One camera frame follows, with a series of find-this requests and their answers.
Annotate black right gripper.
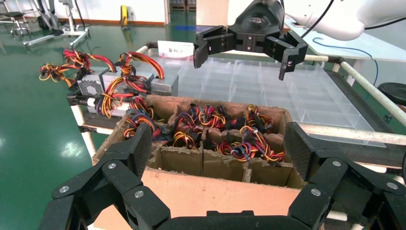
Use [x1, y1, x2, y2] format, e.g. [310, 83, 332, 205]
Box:
[193, 0, 309, 81]

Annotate white card, red print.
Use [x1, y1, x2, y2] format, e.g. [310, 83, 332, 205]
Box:
[158, 40, 195, 59]

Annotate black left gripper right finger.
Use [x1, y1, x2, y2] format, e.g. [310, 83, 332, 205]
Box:
[283, 122, 406, 230]

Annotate thin blue cable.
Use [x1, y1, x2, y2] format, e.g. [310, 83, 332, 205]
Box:
[312, 37, 380, 86]

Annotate white metal floor stand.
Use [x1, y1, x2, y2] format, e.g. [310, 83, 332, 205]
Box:
[23, 27, 91, 48]

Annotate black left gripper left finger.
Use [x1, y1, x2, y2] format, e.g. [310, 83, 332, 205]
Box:
[38, 123, 170, 230]

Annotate cardboard box with dividers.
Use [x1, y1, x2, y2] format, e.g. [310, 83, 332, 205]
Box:
[92, 94, 307, 230]

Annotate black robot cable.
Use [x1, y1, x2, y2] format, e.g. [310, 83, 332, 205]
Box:
[300, 0, 335, 39]
[364, 17, 406, 31]

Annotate grey power supply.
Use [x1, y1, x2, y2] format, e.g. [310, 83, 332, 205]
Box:
[124, 114, 172, 145]
[115, 50, 180, 96]
[172, 111, 203, 150]
[38, 47, 116, 98]
[215, 126, 286, 166]
[187, 104, 231, 129]
[95, 71, 153, 119]
[246, 104, 275, 134]

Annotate black round stool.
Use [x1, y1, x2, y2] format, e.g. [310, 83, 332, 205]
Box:
[377, 82, 406, 107]

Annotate transparent plastic divider tray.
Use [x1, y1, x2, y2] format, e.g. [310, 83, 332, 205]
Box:
[177, 57, 386, 148]

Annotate yellow upright object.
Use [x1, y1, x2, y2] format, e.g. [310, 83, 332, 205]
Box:
[120, 4, 129, 28]

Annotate wires inside cardboard box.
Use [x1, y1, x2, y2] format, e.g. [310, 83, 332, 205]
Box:
[130, 96, 156, 120]

